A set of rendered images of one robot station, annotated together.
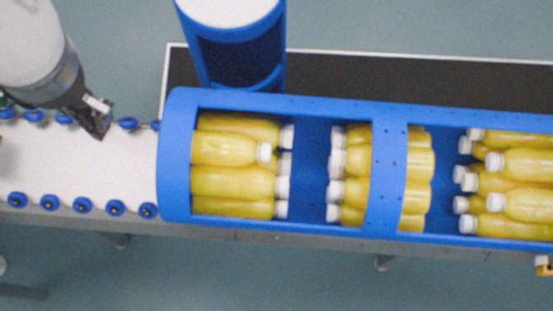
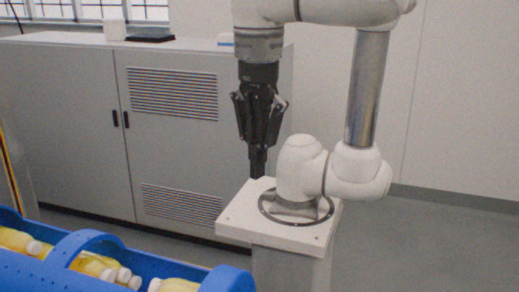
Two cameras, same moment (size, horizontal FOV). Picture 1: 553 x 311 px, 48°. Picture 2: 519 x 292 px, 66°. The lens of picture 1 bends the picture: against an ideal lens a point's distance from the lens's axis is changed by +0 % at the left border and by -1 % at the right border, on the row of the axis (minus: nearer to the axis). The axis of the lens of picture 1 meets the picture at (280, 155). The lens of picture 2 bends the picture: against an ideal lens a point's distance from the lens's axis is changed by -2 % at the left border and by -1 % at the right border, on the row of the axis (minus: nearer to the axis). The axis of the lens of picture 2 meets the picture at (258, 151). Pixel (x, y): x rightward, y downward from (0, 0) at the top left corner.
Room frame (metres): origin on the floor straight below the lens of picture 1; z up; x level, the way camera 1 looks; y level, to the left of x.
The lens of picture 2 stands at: (0.98, 0.48, 1.84)
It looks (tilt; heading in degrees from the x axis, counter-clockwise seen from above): 23 degrees down; 197
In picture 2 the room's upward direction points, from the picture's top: straight up
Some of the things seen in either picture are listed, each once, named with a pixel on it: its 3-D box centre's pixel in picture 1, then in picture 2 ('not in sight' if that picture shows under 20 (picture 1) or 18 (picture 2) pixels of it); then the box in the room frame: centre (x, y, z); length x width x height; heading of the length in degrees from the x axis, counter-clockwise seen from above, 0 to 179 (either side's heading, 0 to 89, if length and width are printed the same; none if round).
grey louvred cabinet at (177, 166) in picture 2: not in sight; (145, 137); (-1.53, -1.17, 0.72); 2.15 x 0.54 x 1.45; 87
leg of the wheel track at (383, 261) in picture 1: (397, 252); not in sight; (0.23, -0.38, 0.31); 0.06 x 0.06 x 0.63; 85
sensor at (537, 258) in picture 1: (545, 257); not in sight; (0.15, -0.60, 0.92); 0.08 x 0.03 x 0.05; 175
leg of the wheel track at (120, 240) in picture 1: (97, 229); not in sight; (0.31, 0.60, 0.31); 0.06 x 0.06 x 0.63; 85
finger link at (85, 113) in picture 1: (83, 107); (252, 117); (0.28, 0.26, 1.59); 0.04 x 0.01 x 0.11; 156
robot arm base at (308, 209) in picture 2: not in sight; (290, 197); (-0.32, 0.22, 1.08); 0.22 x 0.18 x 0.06; 94
